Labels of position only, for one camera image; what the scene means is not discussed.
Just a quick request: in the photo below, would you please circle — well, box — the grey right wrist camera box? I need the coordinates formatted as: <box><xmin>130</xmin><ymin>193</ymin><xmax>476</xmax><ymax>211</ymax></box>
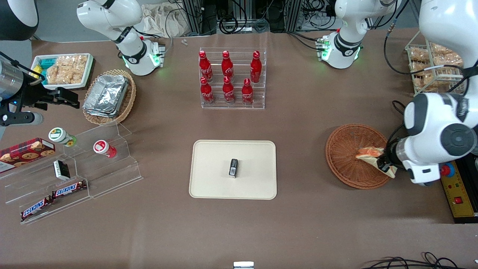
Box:
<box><xmin>0</xmin><ymin>112</ymin><xmax>44</xmax><ymax>126</ymax></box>

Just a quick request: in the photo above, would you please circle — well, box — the clear acrylic stepped stand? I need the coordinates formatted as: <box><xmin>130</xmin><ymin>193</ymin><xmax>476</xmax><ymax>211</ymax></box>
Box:
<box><xmin>0</xmin><ymin>122</ymin><xmax>144</xmax><ymax>225</ymax></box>

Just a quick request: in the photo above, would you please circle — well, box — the aluminium frame post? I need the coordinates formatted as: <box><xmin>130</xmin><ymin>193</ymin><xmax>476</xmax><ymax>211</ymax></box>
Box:
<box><xmin>285</xmin><ymin>0</ymin><xmax>302</xmax><ymax>33</ymax></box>
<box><xmin>182</xmin><ymin>0</ymin><xmax>204</xmax><ymax>36</ymax></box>

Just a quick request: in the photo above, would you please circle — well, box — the light wicker basket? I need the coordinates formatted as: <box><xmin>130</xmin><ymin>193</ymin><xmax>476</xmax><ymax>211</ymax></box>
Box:
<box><xmin>82</xmin><ymin>69</ymin><xmax>137</xmax><ymax>126</ymax></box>

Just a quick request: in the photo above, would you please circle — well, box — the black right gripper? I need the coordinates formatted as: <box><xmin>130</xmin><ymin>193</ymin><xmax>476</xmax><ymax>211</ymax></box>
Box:
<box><xmin>17</xmin><ymin>80</ymin><xmax>80</xmax><ymax>112</ymax></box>

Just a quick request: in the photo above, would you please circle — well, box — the clear acrylic bottle rack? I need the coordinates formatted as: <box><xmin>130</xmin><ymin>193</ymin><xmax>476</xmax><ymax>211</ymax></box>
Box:
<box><xmin>199</xmin><ymin>47</ymin><xmax>267</xmax><ymax>110</ymax></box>

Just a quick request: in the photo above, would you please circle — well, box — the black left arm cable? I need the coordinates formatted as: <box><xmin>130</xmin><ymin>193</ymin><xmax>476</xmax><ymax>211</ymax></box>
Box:
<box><xmin>384</xmin><ymin>0</ymin><xmax>467</xmax><ymax>75</ymax></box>

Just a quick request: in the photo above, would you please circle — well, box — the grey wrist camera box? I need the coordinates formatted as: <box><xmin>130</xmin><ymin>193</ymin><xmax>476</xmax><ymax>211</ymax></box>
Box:
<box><xmin>0</xmin><ymin>112</ymin><xmax>44</xmax><ymax>126</ymax></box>
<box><xmin>407</xmin><ymin>159</ymin><xmax>441</xmax><ymax>186</ymax></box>

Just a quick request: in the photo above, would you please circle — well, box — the yellow emergency stop box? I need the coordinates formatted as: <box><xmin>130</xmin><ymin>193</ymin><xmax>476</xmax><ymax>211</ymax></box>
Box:
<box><xmin>439</xmin><ymin>163</ymin><xmax>478</xmax><ymax>219</ymax></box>

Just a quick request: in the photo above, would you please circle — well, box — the green sunflower lid cup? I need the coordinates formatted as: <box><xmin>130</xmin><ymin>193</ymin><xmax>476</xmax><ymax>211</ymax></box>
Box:
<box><xmin>48</xmin><ymin>127</ymin><xmax>78</xmax><ymax>147</ymax></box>

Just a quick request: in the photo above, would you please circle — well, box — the red cookie box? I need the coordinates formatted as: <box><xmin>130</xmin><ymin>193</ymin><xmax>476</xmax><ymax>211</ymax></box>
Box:
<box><xmin>0</xmin><ymin>137</ymin><xmax>56</xmax><ymax>173</ymax></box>

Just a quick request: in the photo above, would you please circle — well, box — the black coiled cable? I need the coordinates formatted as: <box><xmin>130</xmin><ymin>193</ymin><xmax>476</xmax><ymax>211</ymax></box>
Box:
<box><xmin>218</xmin><ymin>14</ymin><xmax>239</xmax><ymax>35</ymax></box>

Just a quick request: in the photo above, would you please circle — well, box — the black floor cable bundle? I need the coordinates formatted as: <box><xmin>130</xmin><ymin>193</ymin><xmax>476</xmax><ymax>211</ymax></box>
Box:
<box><xmin>359</xmin><ymin>251</ymin><xmax>478</xmax><ymax>269</ymax></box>

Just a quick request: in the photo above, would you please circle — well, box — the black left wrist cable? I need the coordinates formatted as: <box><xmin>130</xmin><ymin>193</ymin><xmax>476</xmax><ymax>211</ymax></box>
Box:
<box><xmin>444</xmin><ymin>64</ymin><xmax>478</xmax><ymax>96</ymax></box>

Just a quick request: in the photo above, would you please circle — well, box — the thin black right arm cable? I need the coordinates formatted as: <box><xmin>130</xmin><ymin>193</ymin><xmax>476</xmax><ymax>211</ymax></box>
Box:
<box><xmin>0</xmin><ymin>52</ymin><xmax>46</xmax><ymax>81</ymax></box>

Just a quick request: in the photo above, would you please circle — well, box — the red yoghurt cup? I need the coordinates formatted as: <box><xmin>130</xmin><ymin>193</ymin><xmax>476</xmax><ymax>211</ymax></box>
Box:
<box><xmin>93</xmin><ymin>139</ymin><xmax>117</xmax><ymax>159</ymax></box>

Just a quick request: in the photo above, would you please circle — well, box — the snickers chocolate bar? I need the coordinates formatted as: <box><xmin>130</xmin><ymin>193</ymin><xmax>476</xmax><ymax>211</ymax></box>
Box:
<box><xmin>51</xmin><ymin>180</ymin><xmax>88</xmax><ymax>199</ymax></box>
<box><xmin>20</xmin><ymin>196</ymin><xmax>54</xmax><ymax>221</ymax></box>

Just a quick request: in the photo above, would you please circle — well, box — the triangular sandwich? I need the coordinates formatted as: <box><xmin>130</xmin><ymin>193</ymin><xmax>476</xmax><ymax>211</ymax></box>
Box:
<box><xmin>355</xmin><ymin>146</ymin><xmax>398</xmax><ymax>179</ymax></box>

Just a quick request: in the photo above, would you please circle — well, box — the black and white small box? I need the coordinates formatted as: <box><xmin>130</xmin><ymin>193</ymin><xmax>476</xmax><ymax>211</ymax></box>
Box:
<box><xmin>53</xmin><ymin>160</ymin><xmax>71</xmax><ymax>181</ymax></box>

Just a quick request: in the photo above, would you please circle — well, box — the stack of foil trays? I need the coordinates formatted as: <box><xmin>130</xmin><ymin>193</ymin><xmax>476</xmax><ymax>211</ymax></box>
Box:
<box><xmin>83</xmin><ymin>74</ymin><xmax>130</xmax><ymax>118</ymax></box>

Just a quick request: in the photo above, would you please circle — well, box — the red cola bottle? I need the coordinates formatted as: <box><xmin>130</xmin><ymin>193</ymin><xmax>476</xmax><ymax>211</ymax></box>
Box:
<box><xmin>221</xmin><ymin>51</ymin><xmax>235</xmax><ymax>82</ymax></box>
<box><xmin>250</xmin><ymin>51</ymin><xmax>263</xmax><ymax>84</ymax></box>
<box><xmin>200</xmin><ymin>77</ymin><xmax>215</xmax><ymax>105</ymax></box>
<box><xmin>241</xmin><ymin>78</ymin><xmax>254</xmax><ymax>105</ymax></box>
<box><xmin>222</xmin><ymin>76</ymin><xmax>236</xmax><ymax>105</ymax></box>
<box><xmin>199</xmin><ymin>51</ymin><xmax>214</xmax><ymax>83</ymax></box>

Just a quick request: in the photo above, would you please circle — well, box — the bag of rice crackers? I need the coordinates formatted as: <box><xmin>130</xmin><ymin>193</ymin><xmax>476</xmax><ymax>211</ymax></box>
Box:
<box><xmin>45</xmin><ymin>55</ymin><xmax>89</xmax><ymax>85</ymax></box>

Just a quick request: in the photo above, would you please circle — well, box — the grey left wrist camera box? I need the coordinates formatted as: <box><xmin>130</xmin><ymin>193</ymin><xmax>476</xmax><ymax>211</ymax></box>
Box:
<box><xmin>407</xmin><ymin>159</ymin><xmax>441</xmax><ymax>186</ymax></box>

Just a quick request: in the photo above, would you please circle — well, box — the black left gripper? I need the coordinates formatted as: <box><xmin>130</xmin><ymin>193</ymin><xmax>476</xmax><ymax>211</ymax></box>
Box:
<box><xmin>377</xmin><ymin>143</ymin><xmax>403</xmax><ymax>173</ymax></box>

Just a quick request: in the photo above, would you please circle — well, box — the beige cloth bag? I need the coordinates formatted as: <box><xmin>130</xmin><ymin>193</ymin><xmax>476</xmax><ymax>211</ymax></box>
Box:
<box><xmin>140</xmin><ymin>3</ymin><xmax>188</xmax><ymax>38</ymax></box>

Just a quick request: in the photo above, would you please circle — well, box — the white rectangular snack tray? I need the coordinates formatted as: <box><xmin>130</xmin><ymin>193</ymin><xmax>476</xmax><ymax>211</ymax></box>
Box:
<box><xmin>30</xmin><ymin>53</ymin><xmax>94</xmax><ymax>90</ymax></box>

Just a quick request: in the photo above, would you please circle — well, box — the beige plastic tray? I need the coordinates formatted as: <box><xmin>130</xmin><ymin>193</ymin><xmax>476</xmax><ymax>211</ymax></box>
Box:
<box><xmin>189</xmin><ymin>140</ymin><xmax>277</xmax><ymax>200</ymax></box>

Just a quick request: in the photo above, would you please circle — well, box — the bag of fried snacks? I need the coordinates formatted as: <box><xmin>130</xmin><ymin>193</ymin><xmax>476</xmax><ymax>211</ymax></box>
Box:
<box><xmin>409</xmin><ymin>48</ymin><xmax>431</xmax><ymax>63</ymax></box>
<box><xmin>429</xmin><ymin>42</ymin><xmax>464</xmax><ymax>69</ymax></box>
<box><xmin>410</xmin><ymin>62</ymin><xmax>440</xmax><ymax>94</ymax></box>

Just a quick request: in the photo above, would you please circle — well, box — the white wire basket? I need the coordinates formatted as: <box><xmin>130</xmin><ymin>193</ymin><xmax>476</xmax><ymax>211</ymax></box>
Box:
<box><xmin>405</xmin><ymin>30</ymin><xmax>467</xmax><ymax>98</ymax></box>

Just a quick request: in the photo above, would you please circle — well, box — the brown wicker basket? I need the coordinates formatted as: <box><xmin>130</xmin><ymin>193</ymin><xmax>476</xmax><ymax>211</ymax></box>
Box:
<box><xmin>325</xmin><ymin>124</ymin><xmax>392</xmax><ymax>190</ymax></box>

